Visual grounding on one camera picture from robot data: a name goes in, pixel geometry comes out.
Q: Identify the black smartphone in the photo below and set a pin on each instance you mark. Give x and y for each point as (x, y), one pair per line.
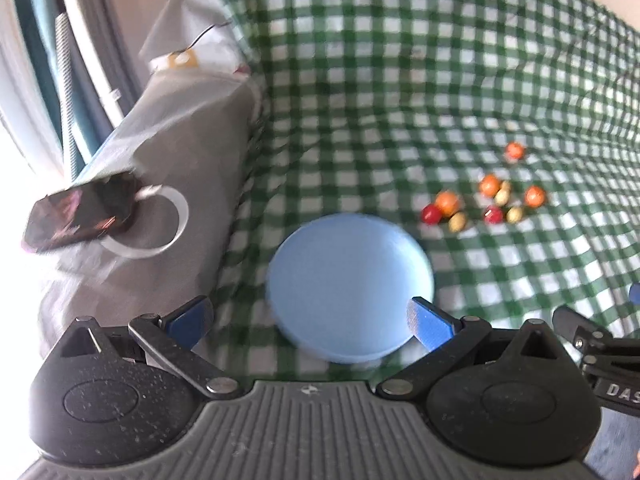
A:
(87, 211)

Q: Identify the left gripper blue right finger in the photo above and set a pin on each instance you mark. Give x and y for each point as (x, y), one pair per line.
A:
(430, 325)

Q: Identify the light blue plate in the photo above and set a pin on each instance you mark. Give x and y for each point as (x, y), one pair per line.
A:
(340, 285)

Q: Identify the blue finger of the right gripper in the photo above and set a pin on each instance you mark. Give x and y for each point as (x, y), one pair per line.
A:
(634, 294)

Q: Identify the teal curtain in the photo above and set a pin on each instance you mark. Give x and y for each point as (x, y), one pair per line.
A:
(89, 125)

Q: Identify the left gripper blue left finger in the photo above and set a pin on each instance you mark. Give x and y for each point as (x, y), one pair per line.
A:
(190, 323)

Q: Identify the beige small round fruit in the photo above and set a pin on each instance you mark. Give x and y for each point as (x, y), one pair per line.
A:
(457, 222)

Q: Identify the large orange fruit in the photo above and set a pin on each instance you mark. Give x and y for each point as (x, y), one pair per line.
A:
(448, 203)

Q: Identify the orange small fruit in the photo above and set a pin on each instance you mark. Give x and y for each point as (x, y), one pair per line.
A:
(489, 186)

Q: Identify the red cherry tomato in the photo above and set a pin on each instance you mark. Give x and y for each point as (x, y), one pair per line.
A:
(431, 215)

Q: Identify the red fruit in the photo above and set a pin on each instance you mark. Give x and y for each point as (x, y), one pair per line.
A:
(493, 214)

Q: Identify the grey sofa armrest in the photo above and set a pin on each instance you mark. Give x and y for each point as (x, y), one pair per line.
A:
(186, 140)

